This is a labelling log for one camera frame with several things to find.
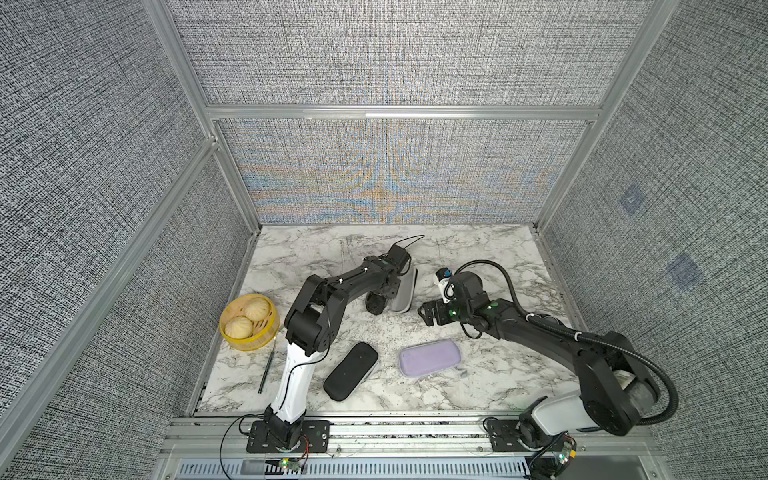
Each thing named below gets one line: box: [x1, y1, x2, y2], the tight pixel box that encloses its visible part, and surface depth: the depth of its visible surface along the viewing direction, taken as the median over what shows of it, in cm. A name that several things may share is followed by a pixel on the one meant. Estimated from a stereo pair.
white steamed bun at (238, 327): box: [224, 315, 253, 339], surface depth 88 cm
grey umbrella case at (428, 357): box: [399, 340, 462, 377], surface depth 85 cm
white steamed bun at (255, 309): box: [241, 298, 270, 321], surface depth 92 cm
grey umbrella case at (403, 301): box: [389, 268, 418, 314], surface depth 95 cm
